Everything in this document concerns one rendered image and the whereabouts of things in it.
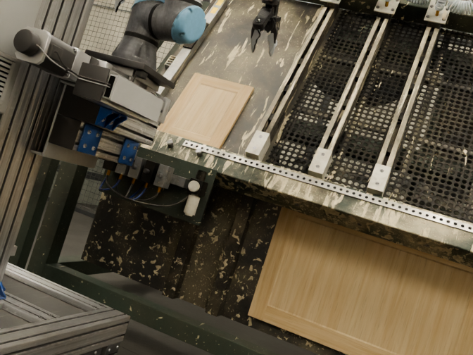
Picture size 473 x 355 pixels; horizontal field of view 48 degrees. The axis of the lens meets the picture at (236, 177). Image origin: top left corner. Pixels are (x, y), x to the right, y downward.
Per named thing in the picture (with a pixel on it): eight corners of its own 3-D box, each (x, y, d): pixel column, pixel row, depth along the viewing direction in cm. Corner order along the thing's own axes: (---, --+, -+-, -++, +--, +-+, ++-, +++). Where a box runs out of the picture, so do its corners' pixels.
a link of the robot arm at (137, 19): (141, 44, 184) (153, 6, 184) (169, 48, 177) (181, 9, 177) (116, 29, 174) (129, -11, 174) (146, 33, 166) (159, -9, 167)
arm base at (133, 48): (141, 64, 166) (150, 34, 166) (101, 54, 171) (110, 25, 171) (162, 78, 180) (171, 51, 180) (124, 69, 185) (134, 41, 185)
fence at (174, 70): (131, 128, 246) (129, 122, 242) (219, 3, 293) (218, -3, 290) (141, 131, 244) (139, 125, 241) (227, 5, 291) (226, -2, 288)
